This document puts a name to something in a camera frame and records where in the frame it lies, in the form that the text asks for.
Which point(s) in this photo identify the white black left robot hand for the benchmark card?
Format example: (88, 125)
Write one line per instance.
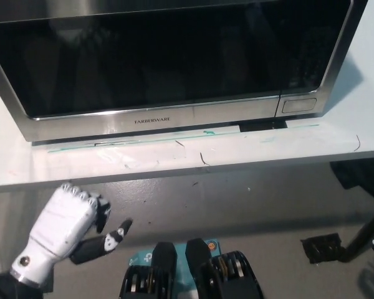
(62, 224)

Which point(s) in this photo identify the stainless steel microwave body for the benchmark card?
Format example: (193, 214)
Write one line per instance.
(339, 62)

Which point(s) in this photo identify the black floor plate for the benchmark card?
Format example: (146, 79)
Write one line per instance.
(321, 249)

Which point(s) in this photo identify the microwave door release button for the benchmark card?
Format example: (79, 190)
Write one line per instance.
(299, 105)

